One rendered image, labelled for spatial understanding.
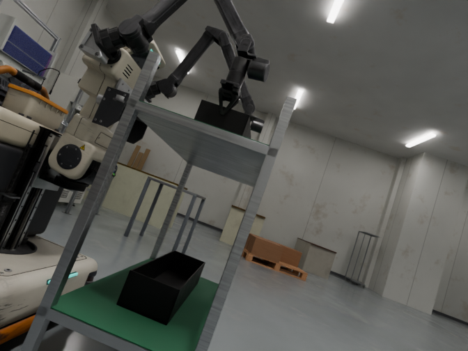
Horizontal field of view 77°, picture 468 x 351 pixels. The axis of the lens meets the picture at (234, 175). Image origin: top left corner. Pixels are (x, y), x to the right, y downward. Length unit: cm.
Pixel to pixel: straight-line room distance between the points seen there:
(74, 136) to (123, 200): 458
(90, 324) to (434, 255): 998
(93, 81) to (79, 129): 23
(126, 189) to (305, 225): 635
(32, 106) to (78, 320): 94
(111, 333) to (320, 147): 1010
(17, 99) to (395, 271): 955
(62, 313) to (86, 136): 68
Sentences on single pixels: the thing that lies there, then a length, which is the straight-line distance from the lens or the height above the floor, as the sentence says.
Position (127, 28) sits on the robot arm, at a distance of 125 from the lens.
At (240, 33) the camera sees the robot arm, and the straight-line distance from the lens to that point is 112.
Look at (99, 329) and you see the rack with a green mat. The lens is 92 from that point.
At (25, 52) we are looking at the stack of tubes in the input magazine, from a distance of 375.
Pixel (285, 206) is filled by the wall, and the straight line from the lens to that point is 1016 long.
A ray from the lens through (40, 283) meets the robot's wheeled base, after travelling 136.
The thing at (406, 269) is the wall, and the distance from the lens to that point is 1008.
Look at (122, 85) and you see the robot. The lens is 137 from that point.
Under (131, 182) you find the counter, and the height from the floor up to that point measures 60.
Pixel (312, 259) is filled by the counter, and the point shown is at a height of 33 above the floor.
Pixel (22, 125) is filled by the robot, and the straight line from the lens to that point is 145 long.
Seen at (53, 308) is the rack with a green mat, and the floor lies 35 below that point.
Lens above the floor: 74
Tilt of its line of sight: 7 degrees up
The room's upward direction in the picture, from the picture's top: 20 degrees clockwise
